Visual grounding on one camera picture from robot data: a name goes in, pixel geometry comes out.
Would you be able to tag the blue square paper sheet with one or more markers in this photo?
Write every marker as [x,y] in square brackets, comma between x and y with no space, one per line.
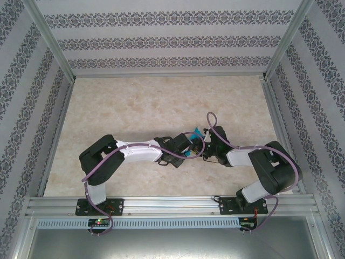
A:
[197,130]

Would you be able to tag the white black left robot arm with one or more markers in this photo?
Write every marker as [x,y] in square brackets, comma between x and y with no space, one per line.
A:
[140,153]

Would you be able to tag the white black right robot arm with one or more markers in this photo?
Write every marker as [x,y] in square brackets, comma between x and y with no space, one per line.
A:
[272,172]

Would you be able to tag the grey metal sheet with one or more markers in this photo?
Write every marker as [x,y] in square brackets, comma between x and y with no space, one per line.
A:
[172,245]

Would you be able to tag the aluminium mounting rail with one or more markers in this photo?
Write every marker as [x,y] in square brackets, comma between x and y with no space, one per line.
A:
[172,205]

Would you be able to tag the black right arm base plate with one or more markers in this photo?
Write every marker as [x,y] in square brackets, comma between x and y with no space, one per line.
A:
[226,206]

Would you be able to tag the aluminium side rail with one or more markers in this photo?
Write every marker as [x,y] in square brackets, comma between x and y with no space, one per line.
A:
[58,135]
[280,121]

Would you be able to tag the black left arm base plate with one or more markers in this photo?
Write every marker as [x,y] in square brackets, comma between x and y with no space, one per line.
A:
[118,206]

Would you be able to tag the aluminium frame post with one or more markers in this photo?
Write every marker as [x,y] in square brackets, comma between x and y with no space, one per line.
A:
[48,35]
[288,35]

